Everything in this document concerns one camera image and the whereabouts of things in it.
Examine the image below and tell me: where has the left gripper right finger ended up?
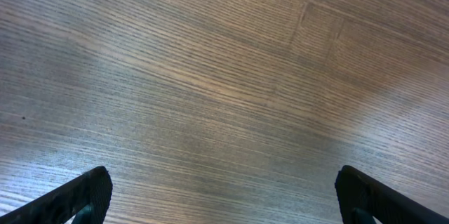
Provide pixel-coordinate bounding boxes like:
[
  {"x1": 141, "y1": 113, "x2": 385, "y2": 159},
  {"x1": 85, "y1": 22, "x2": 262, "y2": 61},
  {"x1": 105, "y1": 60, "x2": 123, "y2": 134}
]
[{"x1": 335, "y1": 165, "x2": 448, "y2": 224}]

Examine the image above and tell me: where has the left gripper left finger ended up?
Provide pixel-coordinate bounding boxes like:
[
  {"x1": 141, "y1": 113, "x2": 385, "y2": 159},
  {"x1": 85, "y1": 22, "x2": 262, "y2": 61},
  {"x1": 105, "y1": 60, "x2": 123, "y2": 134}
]
[{"x1": 1, "y1": 166, "x2": 113, "y2": 224}]

